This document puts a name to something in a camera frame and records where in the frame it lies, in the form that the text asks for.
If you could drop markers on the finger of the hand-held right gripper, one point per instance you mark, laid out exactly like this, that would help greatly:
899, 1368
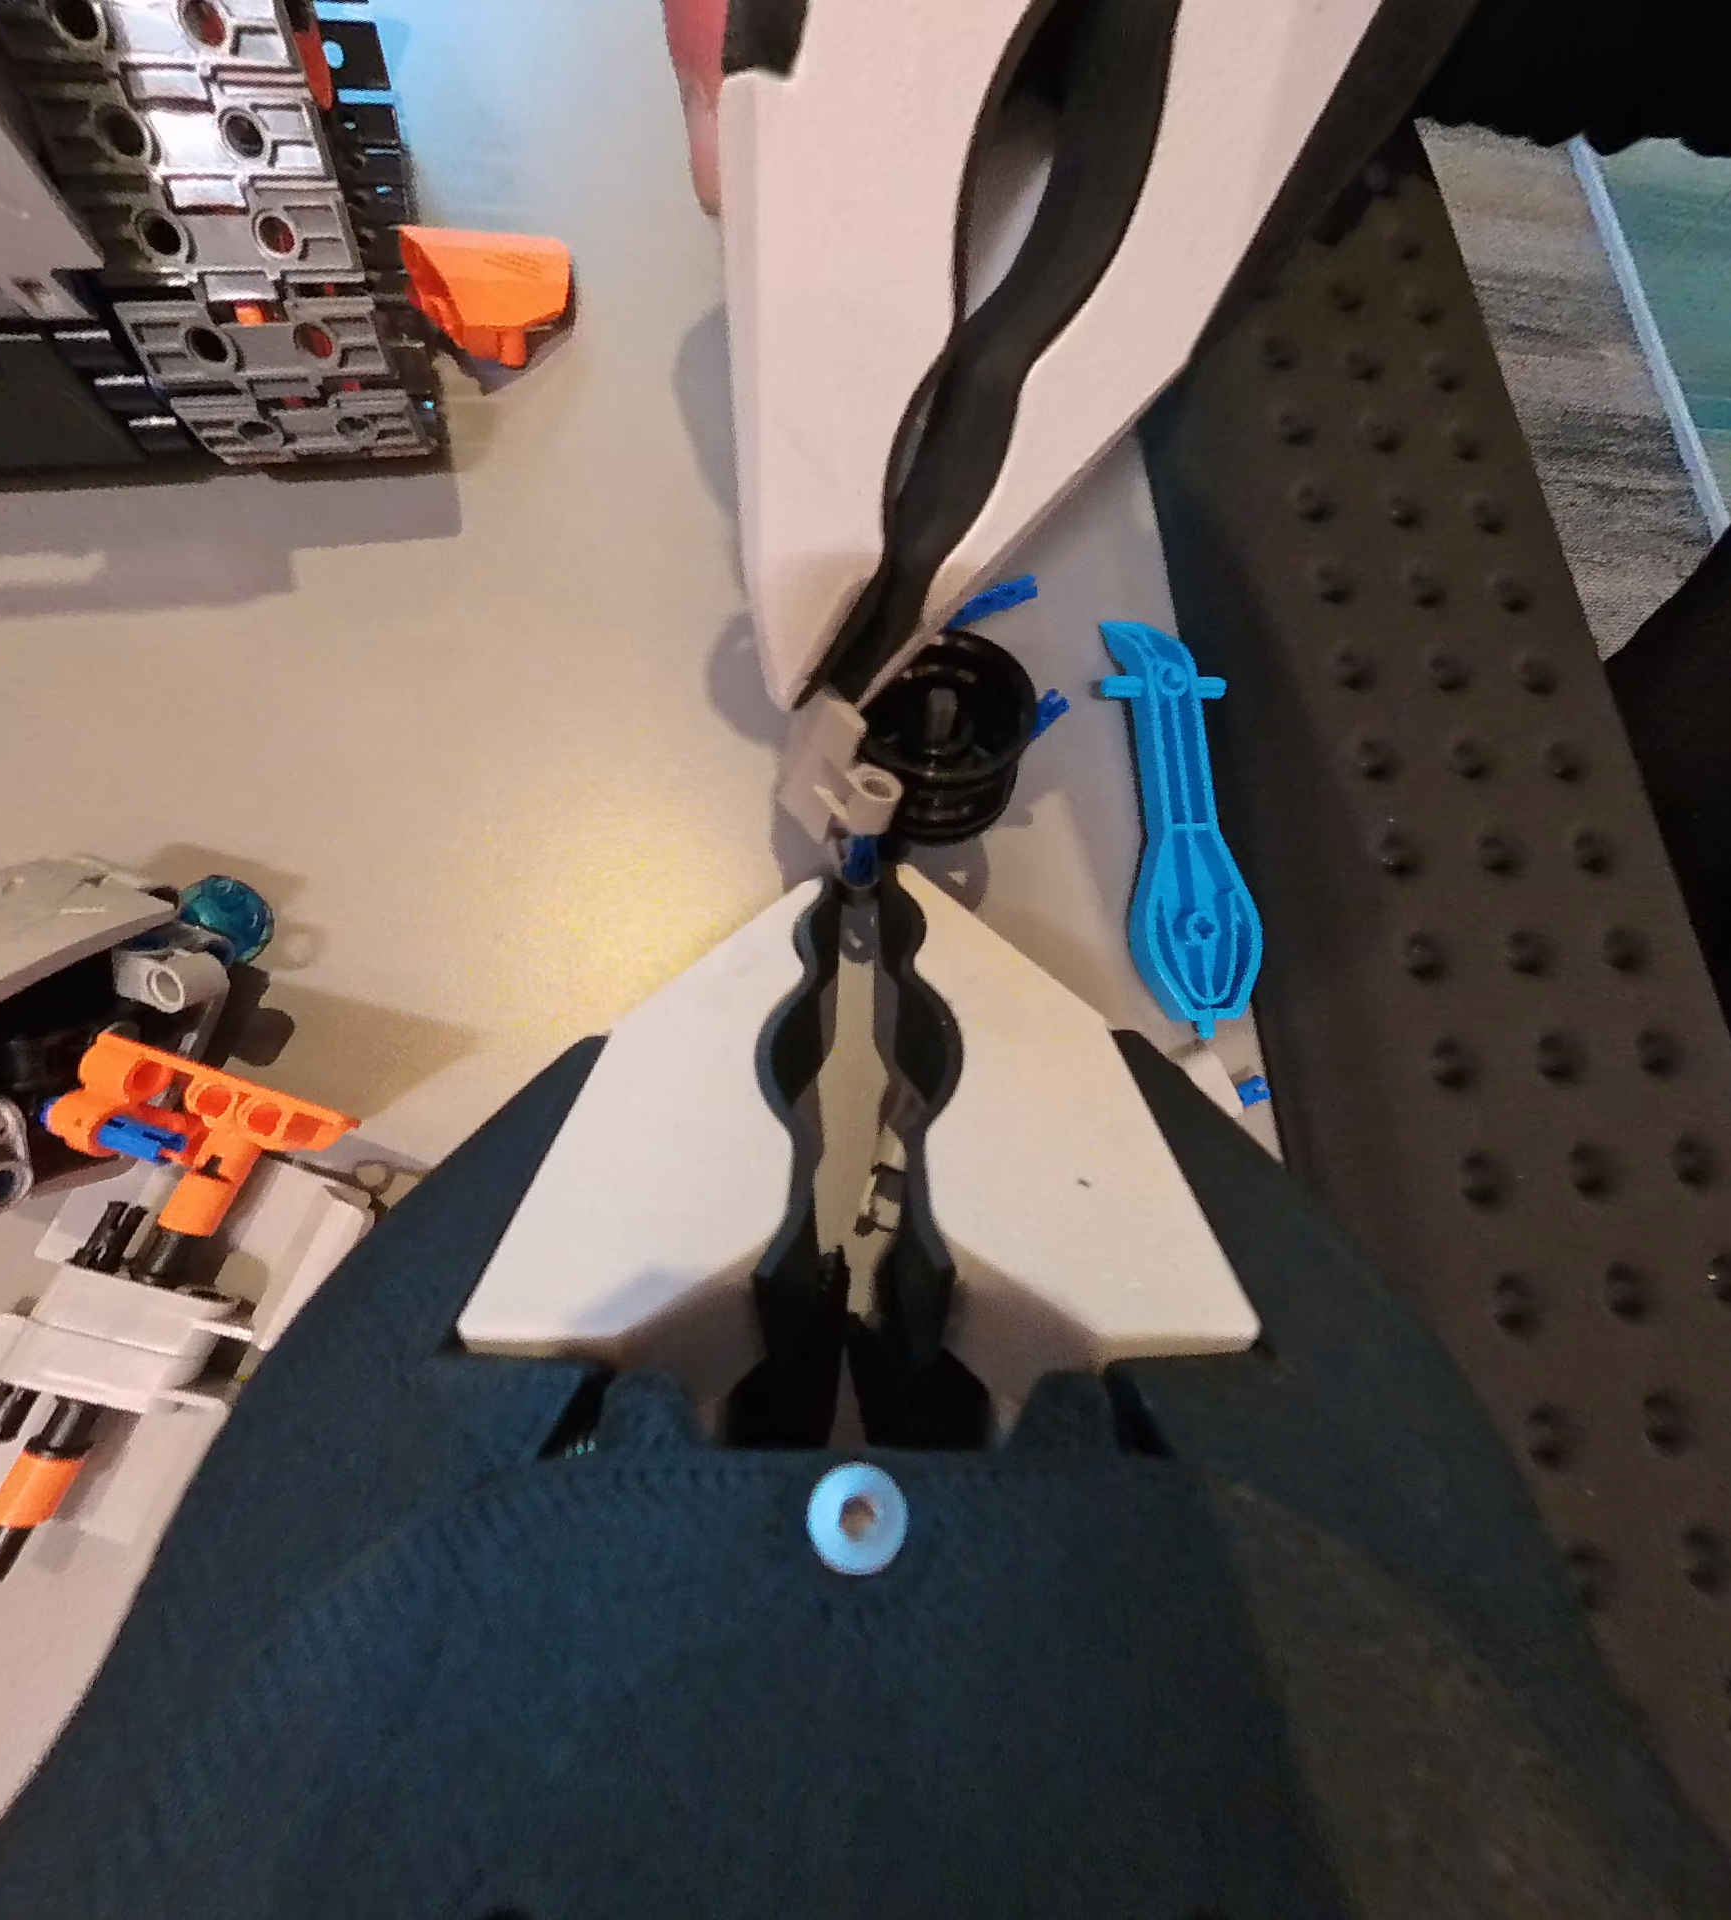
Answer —
1195, 210
835, 270

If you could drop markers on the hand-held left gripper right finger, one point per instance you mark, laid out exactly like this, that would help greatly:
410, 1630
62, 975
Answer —
1091, 1201

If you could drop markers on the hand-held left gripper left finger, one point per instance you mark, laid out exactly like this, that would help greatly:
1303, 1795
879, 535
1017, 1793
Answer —
640, 1201

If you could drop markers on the black wheel hub assembly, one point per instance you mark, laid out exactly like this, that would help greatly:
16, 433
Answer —
949, 737

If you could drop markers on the light grey block with pins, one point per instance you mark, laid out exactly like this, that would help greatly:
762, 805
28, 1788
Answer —
116, 1351

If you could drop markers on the person's right hand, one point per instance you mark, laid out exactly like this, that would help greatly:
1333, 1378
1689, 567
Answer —
694, 90

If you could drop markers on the small grey blue pin connector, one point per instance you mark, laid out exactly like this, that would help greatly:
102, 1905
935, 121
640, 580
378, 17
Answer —
1225, 1057

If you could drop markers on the blue plastic separator tool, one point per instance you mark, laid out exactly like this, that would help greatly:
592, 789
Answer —
1189, 871

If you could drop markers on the orange slotted panel piece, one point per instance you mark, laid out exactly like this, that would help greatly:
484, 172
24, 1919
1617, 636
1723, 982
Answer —
490, 292

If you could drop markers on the blue plastic pin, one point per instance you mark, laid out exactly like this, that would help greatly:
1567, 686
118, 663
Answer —
991, 595

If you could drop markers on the black dimpled mat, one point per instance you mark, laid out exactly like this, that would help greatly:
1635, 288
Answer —
1495, 1051

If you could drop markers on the grey orange tracked toy robot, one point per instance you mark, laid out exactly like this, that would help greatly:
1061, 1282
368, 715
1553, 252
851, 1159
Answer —
146, 226

